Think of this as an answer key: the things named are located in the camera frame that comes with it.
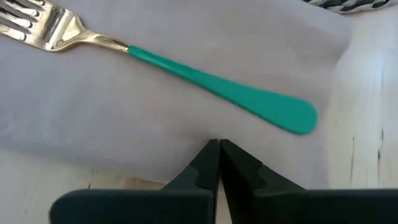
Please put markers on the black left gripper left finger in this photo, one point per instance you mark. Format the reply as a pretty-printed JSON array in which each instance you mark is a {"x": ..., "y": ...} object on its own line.
[{"x": 186, "y": 202}]

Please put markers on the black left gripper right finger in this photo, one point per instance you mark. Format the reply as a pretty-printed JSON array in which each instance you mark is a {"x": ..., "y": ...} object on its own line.
[{"x": 264, "y": 202}]

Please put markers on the round woven straw placemat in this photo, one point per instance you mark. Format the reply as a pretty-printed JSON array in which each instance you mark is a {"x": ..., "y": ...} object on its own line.
[{"x": 348, "y": 5}]

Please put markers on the beige cloth napkin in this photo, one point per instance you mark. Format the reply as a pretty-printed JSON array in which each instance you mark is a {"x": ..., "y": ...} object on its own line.
[{"x": 124, "y": 109}]

